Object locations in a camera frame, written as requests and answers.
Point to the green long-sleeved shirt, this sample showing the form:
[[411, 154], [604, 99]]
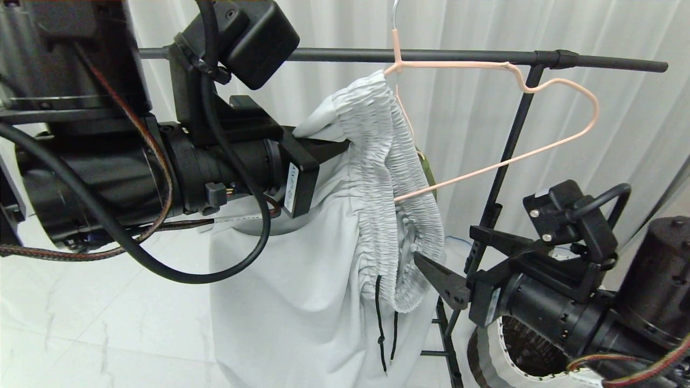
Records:
[[429, 175]]

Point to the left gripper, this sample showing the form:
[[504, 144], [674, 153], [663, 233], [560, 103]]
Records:
[[108, 183]]

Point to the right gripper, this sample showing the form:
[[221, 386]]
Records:
[[550, 312]]

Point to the black clothes rack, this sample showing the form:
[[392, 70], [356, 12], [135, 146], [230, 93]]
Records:
[[458, 55]]

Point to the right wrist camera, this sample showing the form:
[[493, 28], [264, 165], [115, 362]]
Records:
[[571, 215]]

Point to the white laundry basket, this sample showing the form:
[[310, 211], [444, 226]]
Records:
[[528, 350]]

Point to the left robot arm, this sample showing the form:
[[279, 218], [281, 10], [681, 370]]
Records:
[[54, 54]]

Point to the white curtain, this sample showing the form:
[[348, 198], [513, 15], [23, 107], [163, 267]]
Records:
[[620, 108]]

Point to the pale grey shorts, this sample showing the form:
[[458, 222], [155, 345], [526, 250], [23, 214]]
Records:
[[296, 296]]

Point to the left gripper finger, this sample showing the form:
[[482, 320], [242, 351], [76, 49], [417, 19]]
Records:
[[326, 148]]

